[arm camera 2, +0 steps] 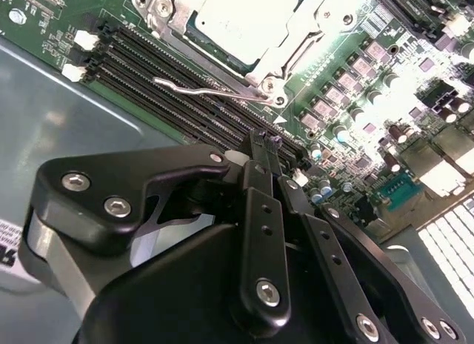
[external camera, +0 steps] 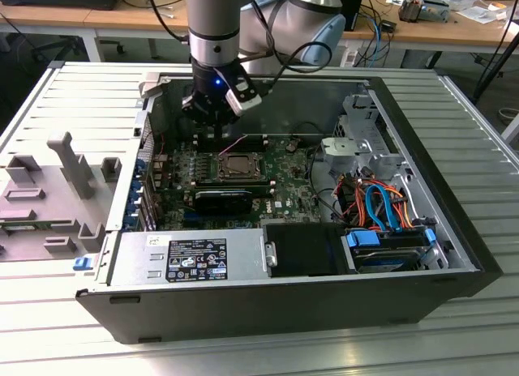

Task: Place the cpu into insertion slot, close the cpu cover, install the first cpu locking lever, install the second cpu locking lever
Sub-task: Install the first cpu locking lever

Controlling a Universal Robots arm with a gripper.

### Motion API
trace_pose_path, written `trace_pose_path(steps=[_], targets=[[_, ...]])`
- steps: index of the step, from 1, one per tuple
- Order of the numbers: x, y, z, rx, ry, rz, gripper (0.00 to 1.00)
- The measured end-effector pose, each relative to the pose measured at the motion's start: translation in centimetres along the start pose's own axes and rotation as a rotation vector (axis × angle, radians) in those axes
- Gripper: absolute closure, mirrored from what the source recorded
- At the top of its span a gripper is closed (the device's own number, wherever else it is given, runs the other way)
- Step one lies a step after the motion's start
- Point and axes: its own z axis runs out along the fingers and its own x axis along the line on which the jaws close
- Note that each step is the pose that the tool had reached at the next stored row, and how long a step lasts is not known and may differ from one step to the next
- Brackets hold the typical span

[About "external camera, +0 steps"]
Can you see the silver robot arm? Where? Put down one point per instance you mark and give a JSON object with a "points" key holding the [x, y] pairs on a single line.
{"points": [[211, 19]]}

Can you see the CPU socket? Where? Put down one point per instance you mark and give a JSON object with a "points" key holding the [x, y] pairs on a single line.
{"points": [[241, 176]]}

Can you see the blue expansion slot clip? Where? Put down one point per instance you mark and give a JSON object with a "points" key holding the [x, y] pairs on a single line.
{"points": [[141, 167], [134, 206], [137, 187], [131, 223]]}

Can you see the round coin cell battery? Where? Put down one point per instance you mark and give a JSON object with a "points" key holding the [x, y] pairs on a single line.
{"points": [[292, 144]]}

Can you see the black graphics card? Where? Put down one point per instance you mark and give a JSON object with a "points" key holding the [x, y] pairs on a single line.
{"points": [[221, 203]]}

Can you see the green motherboard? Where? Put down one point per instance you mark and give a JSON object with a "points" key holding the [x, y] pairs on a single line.
{"points": [[284, 189]]}

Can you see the wooden desk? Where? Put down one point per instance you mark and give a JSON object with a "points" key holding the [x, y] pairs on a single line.
{"points": [[121, 19]]}

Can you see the black power supply label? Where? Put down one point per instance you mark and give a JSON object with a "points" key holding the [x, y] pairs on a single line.
{"points": [[198, 258]]}

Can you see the grey power supply unit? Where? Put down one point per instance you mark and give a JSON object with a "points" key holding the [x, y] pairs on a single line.
{"points": [[134, 258]]}

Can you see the small black upright box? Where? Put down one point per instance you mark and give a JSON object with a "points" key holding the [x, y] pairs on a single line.
{"points": [[357, 11]]}

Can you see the grey parts rack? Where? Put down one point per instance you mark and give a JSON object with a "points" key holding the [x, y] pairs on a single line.
{"points": [[40, 214]]}

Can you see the blue plastic latch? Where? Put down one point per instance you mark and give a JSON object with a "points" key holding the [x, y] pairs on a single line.
{"points": [[82, 263]]}

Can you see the black and grey PC case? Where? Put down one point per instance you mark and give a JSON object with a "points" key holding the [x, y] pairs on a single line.
{"points": [[243, 311]]}

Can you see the grey electronic device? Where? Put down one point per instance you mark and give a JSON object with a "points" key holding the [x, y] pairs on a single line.
{"points": [[421, 11]]}

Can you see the hard disk with blue carrier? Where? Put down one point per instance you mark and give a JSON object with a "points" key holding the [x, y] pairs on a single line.
{"points": [[385, 260]]}

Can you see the black tripod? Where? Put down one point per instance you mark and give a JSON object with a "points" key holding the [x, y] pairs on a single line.
{"points": [[492, 73]]}

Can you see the white papers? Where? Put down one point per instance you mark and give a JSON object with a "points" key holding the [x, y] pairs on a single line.
{"points": [[482, 13]]}

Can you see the black and white wrist camera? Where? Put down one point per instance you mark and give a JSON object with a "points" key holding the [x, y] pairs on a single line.
{"points": [[243, 100]]}

